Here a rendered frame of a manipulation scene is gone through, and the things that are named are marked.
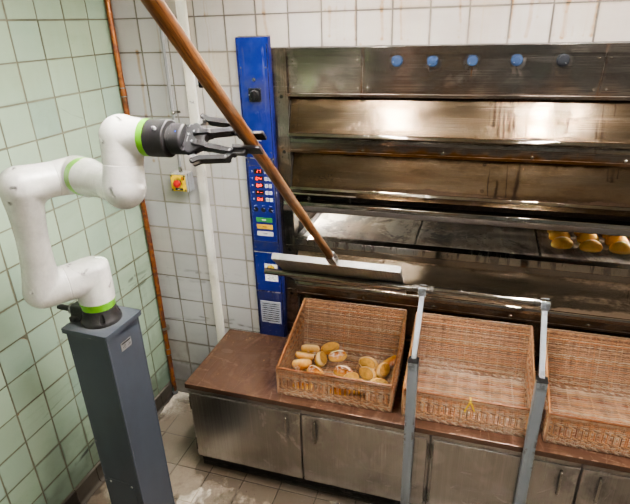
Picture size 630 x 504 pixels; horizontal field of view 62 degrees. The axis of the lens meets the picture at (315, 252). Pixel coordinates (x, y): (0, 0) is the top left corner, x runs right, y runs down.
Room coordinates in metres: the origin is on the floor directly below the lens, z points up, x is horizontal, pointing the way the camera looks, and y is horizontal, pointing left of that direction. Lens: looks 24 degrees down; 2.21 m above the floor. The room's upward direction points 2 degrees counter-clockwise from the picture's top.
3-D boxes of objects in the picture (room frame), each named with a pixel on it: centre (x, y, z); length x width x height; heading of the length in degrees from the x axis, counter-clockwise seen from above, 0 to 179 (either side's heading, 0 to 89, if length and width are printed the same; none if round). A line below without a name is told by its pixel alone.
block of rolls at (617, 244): (2.46, -1.44, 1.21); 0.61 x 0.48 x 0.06; 162
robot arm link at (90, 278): (1.70, 0.83, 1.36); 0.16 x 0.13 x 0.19; 129
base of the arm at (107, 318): (1.72, 0.87, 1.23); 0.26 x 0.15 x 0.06; 69
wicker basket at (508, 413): (1.96, -0.69, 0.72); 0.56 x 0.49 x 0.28; 73
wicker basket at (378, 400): (2.14, -0.13, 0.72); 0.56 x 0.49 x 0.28; 73
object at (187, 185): (2.64, 0.69, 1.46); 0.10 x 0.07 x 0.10; 72
